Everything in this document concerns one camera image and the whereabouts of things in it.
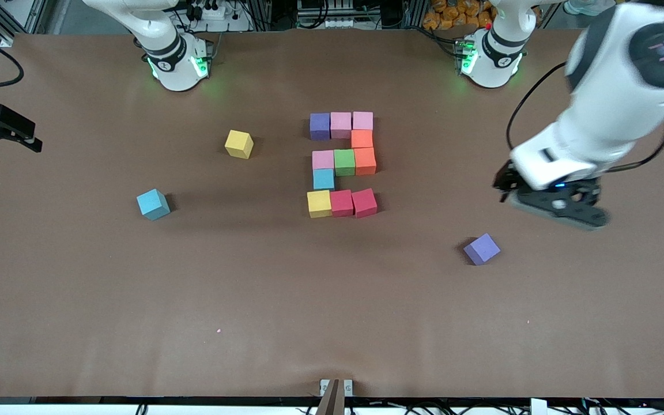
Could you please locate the red foam cube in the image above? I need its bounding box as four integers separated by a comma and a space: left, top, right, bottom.
351, 188, 379, 218
330, 190, 354, 217

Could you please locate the green foam cube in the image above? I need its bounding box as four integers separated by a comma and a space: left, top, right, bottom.
333, 149, 356, 177

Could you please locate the yellow foam cube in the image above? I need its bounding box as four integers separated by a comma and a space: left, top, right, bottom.
224, 130, 254, 160
307, 190, 333, 218

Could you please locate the purple foam cube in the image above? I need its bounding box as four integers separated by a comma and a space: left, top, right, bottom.
310, 112, 331, 142
463, 233, 501, 266

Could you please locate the pile of orange objects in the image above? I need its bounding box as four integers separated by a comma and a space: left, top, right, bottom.
422, 0, 494, 31

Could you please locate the white electronics box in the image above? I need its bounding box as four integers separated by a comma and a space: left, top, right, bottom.
296, 0, 357, 29

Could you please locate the white power strip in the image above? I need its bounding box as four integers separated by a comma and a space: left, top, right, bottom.
178, 0, 252, 33

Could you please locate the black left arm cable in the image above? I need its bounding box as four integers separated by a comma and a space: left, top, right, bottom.
506, 61, 664, 173

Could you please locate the aluminium frame profile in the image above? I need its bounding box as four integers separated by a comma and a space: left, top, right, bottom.
0, 0, 50, 48

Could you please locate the aluminium profile post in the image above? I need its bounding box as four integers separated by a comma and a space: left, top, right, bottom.
404, 0, 428, 28
253, 0, 273, 29

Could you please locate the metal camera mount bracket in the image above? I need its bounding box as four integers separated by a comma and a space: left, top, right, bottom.
316, 378, 354, 415

